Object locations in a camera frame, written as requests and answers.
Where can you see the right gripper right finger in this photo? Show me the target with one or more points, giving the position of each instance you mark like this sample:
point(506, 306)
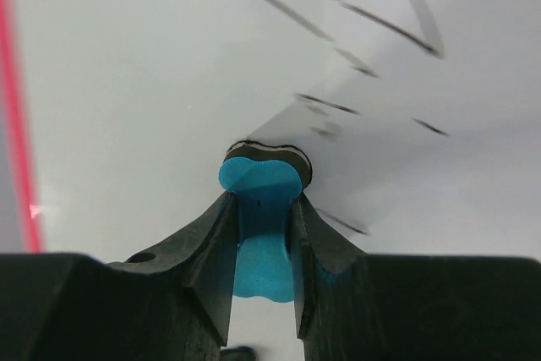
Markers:
point(351, 305)

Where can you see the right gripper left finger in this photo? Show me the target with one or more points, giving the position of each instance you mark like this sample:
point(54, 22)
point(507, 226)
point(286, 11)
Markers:
point(171, 301)

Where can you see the blue whiteboard eraser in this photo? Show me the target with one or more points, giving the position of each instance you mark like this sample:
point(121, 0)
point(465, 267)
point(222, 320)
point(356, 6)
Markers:
point(265, 180)

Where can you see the pink framed whiteboard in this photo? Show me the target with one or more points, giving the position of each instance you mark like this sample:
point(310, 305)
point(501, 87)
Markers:
point(421, 117)

